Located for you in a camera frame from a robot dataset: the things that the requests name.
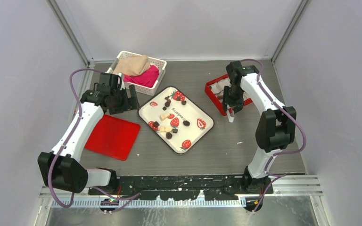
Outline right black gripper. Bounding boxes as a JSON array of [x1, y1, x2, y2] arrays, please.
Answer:
[[222, 85, 244, 114]]

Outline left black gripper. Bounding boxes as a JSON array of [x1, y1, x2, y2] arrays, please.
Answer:
[[110, 85, 140, 114]]

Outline metal tongs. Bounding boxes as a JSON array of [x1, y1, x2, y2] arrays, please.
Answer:
[[226, 105, 235, 123]]

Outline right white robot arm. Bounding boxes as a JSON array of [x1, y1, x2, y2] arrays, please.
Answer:
[[222, 61, 296, 194]]

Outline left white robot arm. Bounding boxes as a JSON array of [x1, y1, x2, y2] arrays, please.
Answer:
[[37, 73, 140, 194]]

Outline red chocolate box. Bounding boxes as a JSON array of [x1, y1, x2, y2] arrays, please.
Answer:
[[204, 73, 254, 117]]

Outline dark ribbed square chocolate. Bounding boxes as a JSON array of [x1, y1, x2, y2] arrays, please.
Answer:
[[153, 121, 160, 128]]

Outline dark teardrop chocolate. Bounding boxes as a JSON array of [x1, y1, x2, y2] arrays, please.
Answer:
[[166, 132, 173, 139]]

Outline white paper cup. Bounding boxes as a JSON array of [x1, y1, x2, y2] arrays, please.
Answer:
[[209, 83, 223, 96]]

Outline beige cloth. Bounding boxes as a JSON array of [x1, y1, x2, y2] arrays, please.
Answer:
[[112, 55, 150, 76]]

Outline magenta cloth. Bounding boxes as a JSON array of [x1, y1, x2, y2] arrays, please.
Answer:
[[124, 65, 159, 88]]

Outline red box lid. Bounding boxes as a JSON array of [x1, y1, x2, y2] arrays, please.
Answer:
[[84, 114, 140, 161]]

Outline strawberry print white tray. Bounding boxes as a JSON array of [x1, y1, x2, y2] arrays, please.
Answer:
[[138, 86, 214, 154]]

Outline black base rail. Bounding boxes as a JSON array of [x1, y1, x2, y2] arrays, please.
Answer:
[[100, 174, 273, 201]]

